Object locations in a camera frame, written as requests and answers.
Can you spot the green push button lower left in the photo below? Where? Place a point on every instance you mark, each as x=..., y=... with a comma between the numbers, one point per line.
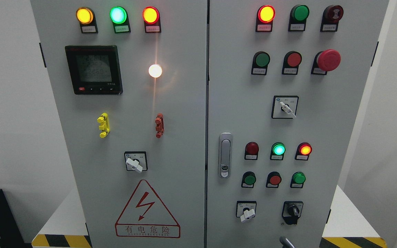
x=248, y=180

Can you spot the green push button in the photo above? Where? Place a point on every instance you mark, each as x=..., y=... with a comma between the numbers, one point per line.
x=298, y=18
x=298, y=180
x=248, y=180

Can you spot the green push button second row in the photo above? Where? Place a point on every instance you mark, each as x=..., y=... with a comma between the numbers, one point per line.
x=260, y=63

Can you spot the red push button lower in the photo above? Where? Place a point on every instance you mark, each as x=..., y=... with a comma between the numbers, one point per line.
x=273, y=180

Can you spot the red push button second row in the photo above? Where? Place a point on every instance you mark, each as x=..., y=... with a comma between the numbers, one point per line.
x=291, y=63

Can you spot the green push button lower right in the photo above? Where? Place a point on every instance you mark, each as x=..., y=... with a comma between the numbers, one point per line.
x=298, y=180

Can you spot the green push button top right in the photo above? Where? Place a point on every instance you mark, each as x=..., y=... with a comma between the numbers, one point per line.
x=298, y=18

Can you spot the red emergency stop button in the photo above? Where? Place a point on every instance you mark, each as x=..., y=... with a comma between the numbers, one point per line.
x=325, y=61

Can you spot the orange terminal connector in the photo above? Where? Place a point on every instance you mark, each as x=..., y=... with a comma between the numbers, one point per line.
x=159, y=121

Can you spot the dark red indicator light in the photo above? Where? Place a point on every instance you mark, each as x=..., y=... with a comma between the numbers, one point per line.
x=251, y=151

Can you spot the white lit indicator light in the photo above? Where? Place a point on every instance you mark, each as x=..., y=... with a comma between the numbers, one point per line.
x=155, y=70

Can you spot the left grey cabinet door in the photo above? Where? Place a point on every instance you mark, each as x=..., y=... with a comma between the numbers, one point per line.
x=175, y=161

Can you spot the grey cabinet door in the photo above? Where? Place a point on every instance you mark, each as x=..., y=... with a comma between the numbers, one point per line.
x=175, y=161
x=241, y=104

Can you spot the green lit indicator light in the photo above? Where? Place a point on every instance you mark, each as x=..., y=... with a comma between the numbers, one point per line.
x=277, y=151

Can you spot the yellow terminal connector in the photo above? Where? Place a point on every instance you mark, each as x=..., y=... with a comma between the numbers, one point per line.
x=103, y=121

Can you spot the right grey cabinet door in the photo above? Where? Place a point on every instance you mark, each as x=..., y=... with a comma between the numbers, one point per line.
x=241, y=104

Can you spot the red electric hazard sticker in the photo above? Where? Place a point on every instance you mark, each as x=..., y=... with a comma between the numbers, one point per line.
x=146, y=215

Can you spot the red lit indicator light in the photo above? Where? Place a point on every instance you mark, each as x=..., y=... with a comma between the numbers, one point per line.
x=303, y=151

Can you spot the black digital power meter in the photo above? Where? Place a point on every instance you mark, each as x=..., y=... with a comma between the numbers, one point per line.
x=94, y=69

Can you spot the red indicator light top left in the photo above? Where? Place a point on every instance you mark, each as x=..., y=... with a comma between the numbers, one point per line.
x=151, y=18

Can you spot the red indicator light top right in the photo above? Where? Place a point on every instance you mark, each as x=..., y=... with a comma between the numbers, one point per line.
x=264, y=18

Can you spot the green indicator light top left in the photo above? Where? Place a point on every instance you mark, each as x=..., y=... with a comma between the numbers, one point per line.
x=120, y=20

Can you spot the yellow indicator light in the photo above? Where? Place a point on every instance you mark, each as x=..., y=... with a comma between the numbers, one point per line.
x=87, y=20

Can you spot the dark red buzzer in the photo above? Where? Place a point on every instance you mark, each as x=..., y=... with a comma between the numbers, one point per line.
x=331, y=17

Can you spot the silver door latch handle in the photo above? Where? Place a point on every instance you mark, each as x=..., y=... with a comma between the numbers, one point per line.
x=224, y=154

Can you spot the white rotary switch left door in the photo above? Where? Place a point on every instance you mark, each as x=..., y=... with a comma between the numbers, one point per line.
x=136, y=161

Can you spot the white rotary switch upper right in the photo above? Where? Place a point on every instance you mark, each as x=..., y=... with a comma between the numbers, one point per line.
x=284, y=107

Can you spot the white rotary switch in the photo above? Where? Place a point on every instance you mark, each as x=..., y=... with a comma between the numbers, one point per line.
x=245, y=210
x=284, y=107

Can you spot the white rotary switch lower right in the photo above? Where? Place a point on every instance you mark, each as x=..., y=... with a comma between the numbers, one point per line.
x=245, y=210

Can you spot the black rotary selector switch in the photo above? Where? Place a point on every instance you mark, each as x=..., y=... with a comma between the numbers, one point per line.
x=292, y=211

